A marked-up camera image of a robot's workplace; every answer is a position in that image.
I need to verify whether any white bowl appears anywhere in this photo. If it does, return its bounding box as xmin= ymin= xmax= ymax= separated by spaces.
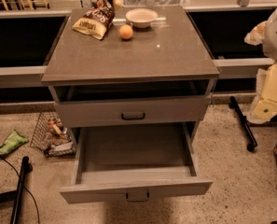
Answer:
xmin=126 ymin=8 xmax=158 ymax=29

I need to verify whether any green snack bag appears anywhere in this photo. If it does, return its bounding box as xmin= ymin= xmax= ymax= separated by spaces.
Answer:
xmin=0 ymin=130 xmax=29 ymax=157

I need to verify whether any brown chip bag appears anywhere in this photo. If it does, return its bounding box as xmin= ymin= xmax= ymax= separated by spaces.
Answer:
xmin=72 ymin=0 xmax=123 ymax=40

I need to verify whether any orange fruit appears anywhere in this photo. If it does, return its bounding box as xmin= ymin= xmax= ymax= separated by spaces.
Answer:
xmin=119 ymin=24 xmax=133 ymax=40

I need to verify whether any grey top drawer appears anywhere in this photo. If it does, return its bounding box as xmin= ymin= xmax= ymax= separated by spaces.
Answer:
xmin=55 ymin=96 xmax=209 ymax=128

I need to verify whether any black stand leg left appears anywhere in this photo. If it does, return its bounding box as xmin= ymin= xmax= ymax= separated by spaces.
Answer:
xmin=0 ymin=156 xmax=32 ymax=224

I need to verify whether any black stand leg right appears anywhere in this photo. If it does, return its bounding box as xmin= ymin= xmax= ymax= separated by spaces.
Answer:
xmin=229 ymin=96 xmax=257 ymax=152

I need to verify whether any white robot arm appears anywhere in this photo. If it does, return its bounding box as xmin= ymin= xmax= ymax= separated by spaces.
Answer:
xmin=244 ymin=8 xmax=277 ymax=124

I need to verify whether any black cable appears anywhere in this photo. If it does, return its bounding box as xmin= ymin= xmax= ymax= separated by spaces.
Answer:
xmin=0 ymin=133 xmax=41 ymax=224

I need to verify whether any grey drawer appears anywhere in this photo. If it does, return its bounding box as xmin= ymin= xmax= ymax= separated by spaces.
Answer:
xmin=55 ymin=96 xmax=209 ymax=128
xmin=61 ymin=122 xmax=212 ymax=203

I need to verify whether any grey drawer cabinet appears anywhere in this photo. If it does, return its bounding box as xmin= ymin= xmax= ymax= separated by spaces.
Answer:
xmin=42 ymin=6 xmax=218 ymax=140

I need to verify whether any wire basket with items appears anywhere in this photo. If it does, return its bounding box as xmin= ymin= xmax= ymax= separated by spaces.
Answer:
xmin=31 ymin=112 xmax=76 ymax=157

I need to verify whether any black stand leg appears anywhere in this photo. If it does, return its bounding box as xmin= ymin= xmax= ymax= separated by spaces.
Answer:
xmin=0 ymin=156 xmax=32 ymax=224
xmin=229 ymin=96 xmax=257 ymax=152

